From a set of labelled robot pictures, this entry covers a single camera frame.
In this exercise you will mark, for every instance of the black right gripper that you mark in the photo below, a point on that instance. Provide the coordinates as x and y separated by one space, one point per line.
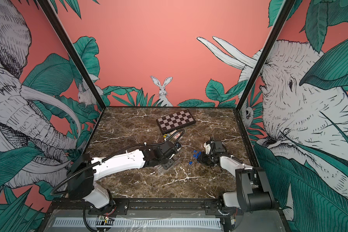
202 160

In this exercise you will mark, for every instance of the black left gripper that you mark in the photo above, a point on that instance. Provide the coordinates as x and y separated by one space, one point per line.
167 166

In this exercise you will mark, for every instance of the test tube with blue stopper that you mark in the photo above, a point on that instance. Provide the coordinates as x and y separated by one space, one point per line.
161 169

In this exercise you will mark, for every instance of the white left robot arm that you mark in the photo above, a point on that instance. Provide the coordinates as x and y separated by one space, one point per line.
85 172

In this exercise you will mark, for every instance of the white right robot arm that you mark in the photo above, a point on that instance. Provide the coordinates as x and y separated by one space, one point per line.
253 191

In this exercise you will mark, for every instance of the playing card box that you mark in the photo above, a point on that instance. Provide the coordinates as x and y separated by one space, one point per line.
176 134

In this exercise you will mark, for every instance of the folding chess board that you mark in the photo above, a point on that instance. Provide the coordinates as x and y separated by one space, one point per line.
175 121

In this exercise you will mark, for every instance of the white perforated strip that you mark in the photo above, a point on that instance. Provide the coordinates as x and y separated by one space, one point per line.
207 223

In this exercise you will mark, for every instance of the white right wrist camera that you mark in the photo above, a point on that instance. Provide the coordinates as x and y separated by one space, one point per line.
209 147

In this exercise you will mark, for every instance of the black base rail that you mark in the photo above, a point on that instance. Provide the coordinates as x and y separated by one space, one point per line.
121 206

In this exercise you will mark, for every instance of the black corner frame post right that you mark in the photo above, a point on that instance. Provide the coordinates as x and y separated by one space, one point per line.
276 29

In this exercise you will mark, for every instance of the black corner frame post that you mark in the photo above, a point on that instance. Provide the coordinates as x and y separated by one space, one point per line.
48 10
276 29

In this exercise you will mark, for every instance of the black corner frame post left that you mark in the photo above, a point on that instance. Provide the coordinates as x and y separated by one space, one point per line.
48 10

